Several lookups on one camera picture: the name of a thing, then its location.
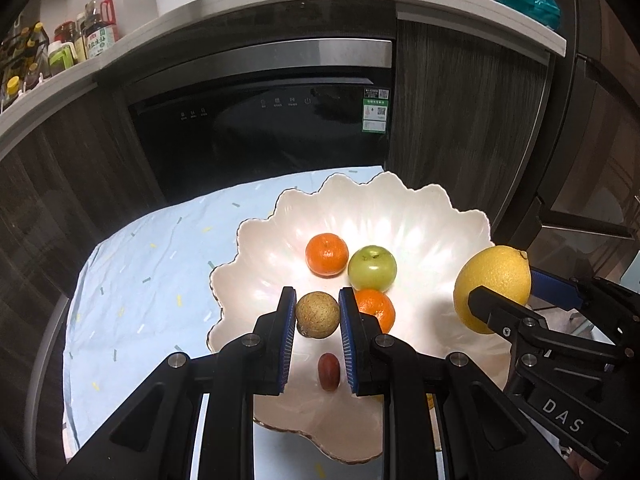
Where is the orange mandarin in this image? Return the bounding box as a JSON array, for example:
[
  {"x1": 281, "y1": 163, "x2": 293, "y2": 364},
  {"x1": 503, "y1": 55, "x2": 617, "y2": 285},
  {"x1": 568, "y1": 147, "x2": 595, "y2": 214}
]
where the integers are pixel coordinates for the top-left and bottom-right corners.
[
  {"x1": 354, "y1": 288, "x2": 396, "y2": 335},
  {"x1": 305, "y1": 232, "x2": 349, "y2": 277}
]

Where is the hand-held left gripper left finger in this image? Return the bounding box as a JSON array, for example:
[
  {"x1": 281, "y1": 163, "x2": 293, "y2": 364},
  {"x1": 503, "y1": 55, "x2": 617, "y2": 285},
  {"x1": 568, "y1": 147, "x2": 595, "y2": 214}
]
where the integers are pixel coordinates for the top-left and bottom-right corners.
[{"x1": 57, "y1": 286, "x2": 297, "y2": 480}]

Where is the group of condiment bottles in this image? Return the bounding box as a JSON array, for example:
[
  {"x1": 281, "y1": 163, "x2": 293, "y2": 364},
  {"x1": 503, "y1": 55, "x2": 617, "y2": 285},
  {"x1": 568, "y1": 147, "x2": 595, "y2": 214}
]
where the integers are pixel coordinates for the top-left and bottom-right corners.
[
  {"x1": 0, "y1": 22, "x2": 50, "y2": 103},
  {"x1": 0, "y1": 22, "x2": 51, "y2": 111}
]

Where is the teal snack bag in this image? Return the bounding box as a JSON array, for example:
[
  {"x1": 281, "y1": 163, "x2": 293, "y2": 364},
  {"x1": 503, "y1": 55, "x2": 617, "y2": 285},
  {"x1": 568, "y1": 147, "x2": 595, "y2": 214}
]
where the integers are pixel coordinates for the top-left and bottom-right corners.
[{"x1": 485, "y1": 0, "x2": 561, "y2": 31}]

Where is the small red oval fruit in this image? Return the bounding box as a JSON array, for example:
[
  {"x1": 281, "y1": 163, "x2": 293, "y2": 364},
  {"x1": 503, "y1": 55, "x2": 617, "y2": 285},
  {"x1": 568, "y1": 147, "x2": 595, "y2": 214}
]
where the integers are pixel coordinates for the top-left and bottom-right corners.
[{"x1": 318, "y1": 353, "x2": 341, "y2": 392}]

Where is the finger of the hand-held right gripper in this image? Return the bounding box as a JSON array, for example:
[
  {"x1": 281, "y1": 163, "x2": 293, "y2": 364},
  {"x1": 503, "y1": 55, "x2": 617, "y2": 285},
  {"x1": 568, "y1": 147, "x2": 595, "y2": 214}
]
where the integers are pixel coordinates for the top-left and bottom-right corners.
[
  {"x1": 467, "y1": 285, "x2": 552, "y2": 352},
  {"x1": 529, "y1": 267, "x2": 640, "y2": 327}
]

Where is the green apple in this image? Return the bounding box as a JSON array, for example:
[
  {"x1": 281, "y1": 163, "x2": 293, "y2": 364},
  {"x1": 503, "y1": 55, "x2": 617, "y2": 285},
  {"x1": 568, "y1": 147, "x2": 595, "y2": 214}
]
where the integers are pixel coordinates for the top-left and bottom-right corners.
[{"x1": 347, "y1": 245, "x2": 398, "y2": 292}]

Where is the large soy sauce bottle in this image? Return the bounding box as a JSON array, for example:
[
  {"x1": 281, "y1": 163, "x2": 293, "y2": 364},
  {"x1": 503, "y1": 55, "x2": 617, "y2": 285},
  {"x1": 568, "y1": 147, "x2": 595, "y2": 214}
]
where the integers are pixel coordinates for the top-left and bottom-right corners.
[{"x1": 84, "y1": 0, "x2": 121, "y2": 58}]

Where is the yellow lemon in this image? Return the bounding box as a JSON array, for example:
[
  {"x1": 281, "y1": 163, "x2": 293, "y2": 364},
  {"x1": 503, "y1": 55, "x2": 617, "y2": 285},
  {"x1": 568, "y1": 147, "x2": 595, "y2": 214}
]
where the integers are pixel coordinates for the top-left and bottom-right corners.
[{"x1": 453, "y1": 245, "x2": 532, "y2": 336}]

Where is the white shell-shaped bowl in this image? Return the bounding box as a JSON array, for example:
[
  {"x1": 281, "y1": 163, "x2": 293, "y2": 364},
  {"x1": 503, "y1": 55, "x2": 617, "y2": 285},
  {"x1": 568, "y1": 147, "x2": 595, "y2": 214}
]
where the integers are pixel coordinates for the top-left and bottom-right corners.
[{"x1": 206, "y1": 171, "x2": 511, "y2": 463}]

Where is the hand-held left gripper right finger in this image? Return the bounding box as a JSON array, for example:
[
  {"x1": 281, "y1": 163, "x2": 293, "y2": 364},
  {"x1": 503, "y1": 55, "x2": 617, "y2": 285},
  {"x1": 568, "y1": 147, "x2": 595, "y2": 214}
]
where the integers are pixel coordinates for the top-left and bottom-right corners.
[{"x1": 338, "y1": 286, "x2": 586, "y2": 480}]

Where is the dark wood kitchen cabinet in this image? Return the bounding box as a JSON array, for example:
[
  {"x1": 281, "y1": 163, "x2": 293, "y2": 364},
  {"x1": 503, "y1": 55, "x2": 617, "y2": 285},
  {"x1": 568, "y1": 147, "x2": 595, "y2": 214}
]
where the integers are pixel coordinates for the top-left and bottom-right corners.
[{"x1": 0, "y1": 2, "x2": 556, "y2": 411}]

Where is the white kitchen countertop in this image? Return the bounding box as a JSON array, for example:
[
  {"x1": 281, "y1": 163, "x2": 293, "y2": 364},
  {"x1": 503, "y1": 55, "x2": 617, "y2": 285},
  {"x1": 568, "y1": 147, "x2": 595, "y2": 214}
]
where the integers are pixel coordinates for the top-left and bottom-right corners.
[{"x1": 0, "y1": 0, "x2": 568, "y2": 146}]

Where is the green plastic jug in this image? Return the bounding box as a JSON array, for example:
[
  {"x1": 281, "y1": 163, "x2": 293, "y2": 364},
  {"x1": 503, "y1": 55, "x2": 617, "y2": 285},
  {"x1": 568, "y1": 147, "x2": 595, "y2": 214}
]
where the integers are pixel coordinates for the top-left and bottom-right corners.
[{"x1": 47, "y1": 41, "x2": 77, "y2": 77}]

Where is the dark glass bottle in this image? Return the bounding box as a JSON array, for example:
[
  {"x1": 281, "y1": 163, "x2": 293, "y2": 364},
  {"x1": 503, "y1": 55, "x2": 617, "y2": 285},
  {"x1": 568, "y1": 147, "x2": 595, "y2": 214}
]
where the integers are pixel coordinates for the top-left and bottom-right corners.
[{"x1": 74, "y1": 12, "x2": 88, "y2": 63}]

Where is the black built-in dishwasher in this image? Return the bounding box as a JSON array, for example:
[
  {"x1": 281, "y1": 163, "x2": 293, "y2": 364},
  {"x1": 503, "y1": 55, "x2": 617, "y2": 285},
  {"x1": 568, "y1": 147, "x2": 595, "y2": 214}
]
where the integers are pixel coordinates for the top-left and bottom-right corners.
[{"x1": 120, "y1": 39, "x2": 396, "y2": 201}]

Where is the brown longan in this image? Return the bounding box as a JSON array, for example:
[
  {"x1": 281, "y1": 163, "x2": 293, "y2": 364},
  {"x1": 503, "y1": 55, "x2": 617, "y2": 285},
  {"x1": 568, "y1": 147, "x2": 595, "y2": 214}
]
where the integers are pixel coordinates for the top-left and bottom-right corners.
[{"x1": 295, "y1": 291, "x2": 342, "y2": 340}]

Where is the dark glass door cabinet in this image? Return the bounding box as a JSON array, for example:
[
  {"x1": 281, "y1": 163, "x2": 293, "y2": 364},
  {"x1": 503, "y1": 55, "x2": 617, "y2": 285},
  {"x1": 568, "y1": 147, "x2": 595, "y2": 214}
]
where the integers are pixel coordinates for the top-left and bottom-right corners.
[{"x1": 500, "y1": 0, "x2": 640, "y2": 291}]

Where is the light blue patterned tablecloth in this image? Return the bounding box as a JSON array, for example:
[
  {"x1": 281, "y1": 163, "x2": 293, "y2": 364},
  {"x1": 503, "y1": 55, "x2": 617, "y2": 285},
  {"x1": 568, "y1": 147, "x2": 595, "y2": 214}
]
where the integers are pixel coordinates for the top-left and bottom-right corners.
[{"x1": 61, "y1": 166, "x2": 441, "y2": 480}]

